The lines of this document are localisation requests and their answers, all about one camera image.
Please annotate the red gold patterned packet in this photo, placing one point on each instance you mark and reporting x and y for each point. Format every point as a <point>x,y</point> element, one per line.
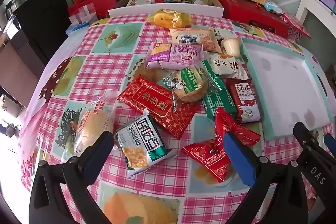
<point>155,106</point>

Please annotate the white packet with red characters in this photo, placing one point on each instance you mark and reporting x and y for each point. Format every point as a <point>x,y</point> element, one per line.
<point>228,65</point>

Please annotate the white green corn snack packet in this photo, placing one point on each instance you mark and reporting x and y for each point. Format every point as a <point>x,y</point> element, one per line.
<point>141,146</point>

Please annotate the green biscuit packet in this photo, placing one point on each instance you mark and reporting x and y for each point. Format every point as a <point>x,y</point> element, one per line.
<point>219,103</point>

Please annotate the dark red milk biscuit packet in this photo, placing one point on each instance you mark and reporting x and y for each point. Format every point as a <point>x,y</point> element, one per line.
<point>244,103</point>

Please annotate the cream pudding cup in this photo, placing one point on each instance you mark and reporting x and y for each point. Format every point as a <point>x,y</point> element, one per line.
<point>232,47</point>

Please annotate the black cabinet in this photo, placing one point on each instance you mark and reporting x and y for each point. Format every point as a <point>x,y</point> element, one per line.
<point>39,19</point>

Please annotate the white tray with mint rim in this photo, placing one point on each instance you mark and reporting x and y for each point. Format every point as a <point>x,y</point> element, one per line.
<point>283,87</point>

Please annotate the purple swiss roll packet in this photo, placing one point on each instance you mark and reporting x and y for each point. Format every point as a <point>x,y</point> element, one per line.
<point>173,56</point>

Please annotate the clear plastic box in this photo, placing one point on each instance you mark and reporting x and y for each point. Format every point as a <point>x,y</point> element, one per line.
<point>82,12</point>

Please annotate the light blue plastic packet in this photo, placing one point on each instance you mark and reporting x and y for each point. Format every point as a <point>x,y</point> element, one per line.
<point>273,7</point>

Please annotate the white foam board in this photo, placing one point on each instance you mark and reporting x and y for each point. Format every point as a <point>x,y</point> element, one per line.
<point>131,11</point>

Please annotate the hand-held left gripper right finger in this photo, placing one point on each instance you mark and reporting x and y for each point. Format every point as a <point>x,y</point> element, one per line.
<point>236,158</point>

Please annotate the clear bread roll packet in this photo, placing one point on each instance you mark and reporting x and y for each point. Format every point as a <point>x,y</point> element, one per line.
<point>94,121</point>

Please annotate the red gift box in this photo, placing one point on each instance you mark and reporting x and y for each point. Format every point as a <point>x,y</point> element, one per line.
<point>249,15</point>

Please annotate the white yellow card box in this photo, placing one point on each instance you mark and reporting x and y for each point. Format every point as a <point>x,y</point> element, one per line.
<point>137,2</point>

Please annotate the yellow bread packet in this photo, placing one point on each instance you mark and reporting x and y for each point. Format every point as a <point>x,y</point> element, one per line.
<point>168,18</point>

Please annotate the green cow print bread packet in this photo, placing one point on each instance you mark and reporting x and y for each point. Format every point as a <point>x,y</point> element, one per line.
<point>189,83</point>

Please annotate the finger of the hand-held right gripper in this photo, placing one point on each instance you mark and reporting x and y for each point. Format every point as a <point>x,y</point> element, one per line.
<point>304,134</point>
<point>330,144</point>

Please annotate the white furniture frame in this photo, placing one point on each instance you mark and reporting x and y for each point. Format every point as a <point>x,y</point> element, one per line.
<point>305,7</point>

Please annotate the beige packet with barcode label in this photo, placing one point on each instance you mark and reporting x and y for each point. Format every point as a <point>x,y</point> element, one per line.
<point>195,39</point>

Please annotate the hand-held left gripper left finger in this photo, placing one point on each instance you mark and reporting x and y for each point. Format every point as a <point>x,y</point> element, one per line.
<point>101,148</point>

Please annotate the red patterned flat box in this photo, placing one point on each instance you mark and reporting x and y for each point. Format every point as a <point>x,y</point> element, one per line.
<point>296,27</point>

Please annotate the blue white tissue box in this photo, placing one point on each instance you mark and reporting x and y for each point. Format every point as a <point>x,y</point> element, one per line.
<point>77,27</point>

